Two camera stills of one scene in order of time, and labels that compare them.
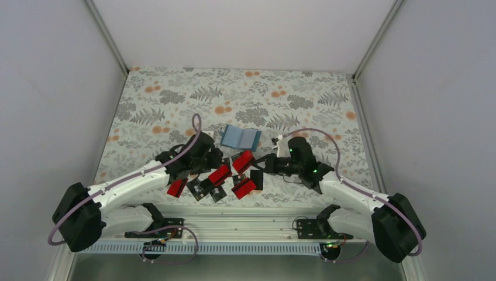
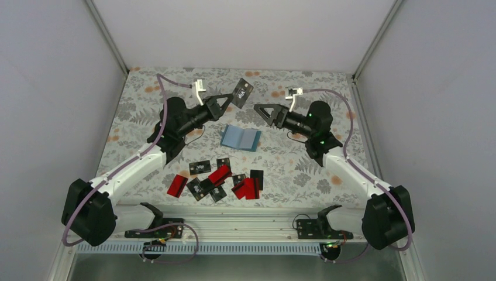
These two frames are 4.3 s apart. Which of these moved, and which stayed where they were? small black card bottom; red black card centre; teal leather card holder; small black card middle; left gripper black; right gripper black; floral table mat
Moved: right gripper black; left gripper black
Stayed: red black card centre; floral table mat; teal leather card holder; small black card middle; small black card bottom
